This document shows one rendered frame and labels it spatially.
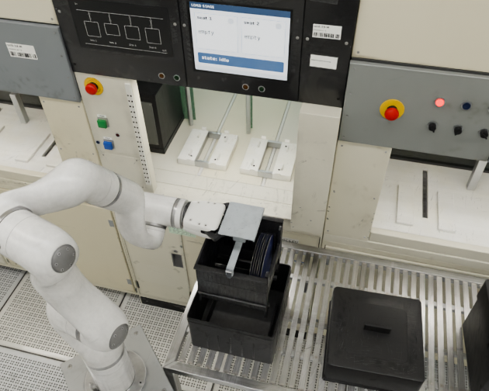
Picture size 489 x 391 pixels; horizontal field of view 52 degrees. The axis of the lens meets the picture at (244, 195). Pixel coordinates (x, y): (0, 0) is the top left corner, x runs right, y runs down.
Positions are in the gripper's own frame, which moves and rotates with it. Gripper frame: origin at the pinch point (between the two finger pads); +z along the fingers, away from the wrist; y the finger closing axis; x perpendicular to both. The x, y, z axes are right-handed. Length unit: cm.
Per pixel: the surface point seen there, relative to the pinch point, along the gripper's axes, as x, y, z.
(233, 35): 35, -38, -12
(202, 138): -35, -73, -37
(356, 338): -39, 4, 38
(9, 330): -125, -7, -126
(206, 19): 39, -38, -19
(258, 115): -38, -99, -19
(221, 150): -35, -67, -27
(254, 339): -35.1, 13.8, 7.6
